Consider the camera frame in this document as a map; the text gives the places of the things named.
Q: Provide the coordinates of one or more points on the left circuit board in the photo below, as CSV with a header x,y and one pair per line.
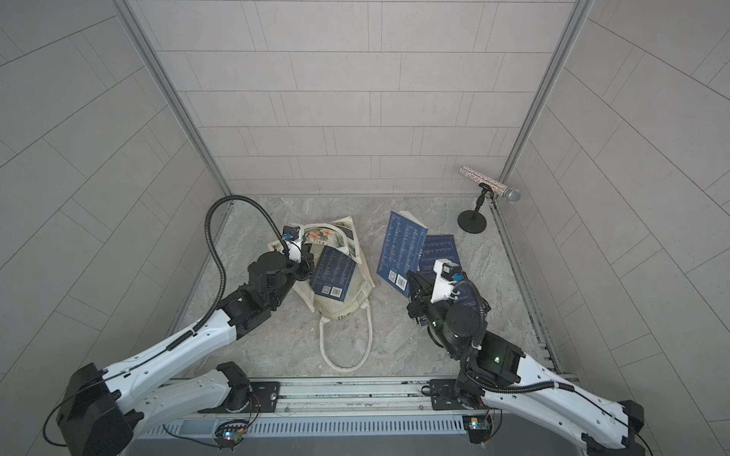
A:
x,y
230,434

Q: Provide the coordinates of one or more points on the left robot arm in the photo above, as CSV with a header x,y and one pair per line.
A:
x,y
104,410

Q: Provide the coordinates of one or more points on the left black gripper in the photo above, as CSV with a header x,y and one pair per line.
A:
x,y
307,261

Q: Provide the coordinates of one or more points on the circuit board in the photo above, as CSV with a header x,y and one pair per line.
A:
x,y
478,428
230,434

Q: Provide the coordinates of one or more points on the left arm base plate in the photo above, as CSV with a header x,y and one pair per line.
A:
x,y
260,397

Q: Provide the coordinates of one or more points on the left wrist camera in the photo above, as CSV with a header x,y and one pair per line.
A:
x,y
292,237

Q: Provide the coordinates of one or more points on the black microphone stand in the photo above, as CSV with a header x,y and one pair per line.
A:
x,y
473,221

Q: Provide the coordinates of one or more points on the aluminium mounting rail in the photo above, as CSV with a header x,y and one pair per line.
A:
x,y
348,406

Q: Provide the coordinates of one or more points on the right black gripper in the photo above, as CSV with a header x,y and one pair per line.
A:
x,y
422,298

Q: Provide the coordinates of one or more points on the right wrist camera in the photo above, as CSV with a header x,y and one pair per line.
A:
x,y
448,274

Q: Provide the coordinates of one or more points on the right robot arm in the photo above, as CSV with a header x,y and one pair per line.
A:
x,y
496,374

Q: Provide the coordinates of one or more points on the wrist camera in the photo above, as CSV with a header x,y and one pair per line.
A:
x,y
448,274
292,237

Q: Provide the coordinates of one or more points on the glitter microphone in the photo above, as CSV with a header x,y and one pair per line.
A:
x,y
510,194

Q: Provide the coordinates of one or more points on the right circuit board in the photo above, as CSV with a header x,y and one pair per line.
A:
x,y
478,428

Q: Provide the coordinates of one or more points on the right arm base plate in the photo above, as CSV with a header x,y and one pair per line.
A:
x,y
445,395

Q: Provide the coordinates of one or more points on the floral canvas tote bag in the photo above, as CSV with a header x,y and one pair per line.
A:
x,y
342,235

